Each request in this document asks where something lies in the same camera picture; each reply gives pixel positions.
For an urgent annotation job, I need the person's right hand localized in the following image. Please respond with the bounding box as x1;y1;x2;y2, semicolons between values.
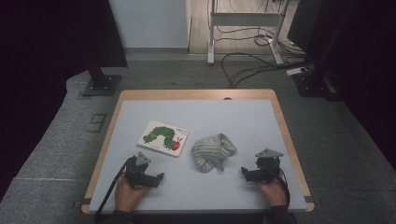
257;174;288;208

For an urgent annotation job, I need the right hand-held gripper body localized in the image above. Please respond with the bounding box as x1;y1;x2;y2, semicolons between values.
255;147;285;182

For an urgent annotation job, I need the white partition board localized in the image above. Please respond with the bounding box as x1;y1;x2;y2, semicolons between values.
108;0;191;49

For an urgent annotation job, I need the wooden table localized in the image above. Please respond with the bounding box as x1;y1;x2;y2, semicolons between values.
81;89;315;215

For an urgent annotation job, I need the black stand with square base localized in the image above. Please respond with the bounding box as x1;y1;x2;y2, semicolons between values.
292;31;344;102
81;55;123;97

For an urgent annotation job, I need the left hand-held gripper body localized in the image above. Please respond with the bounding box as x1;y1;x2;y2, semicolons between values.
125;151;152;189

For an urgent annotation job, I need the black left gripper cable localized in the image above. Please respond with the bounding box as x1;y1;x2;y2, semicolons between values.
93;156;136;223

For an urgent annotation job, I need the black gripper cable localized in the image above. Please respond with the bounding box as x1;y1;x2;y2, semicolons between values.
93;156;136;223
274;167;291;209

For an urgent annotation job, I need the black floor cable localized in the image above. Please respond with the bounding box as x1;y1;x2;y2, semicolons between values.
220;51;311;90

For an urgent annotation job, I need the white caterpillar picture book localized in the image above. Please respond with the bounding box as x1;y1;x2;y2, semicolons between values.
136;119;191;158

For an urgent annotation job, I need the grey striped fluffy towel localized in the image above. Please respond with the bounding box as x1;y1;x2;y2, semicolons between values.
191;133;237;175

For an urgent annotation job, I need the white metal desk frame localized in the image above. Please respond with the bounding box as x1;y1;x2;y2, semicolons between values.
207;0;290;65

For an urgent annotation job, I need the white power strip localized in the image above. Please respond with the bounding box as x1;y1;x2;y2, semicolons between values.
286;66;309;77

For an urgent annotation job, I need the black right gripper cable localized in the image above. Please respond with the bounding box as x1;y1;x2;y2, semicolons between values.
274;167;291;209

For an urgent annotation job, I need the black curtain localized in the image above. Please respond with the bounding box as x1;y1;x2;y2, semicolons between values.
0;0;129;200
288;0;396;171

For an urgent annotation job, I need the grey floor socket plate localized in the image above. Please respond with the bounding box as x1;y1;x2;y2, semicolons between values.
88;113;107;133

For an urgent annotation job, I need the person's left hand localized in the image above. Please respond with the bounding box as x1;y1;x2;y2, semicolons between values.
114;173;149;213

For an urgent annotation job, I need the bundle of black cables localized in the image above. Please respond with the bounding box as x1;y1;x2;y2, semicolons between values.
214;24;307;60

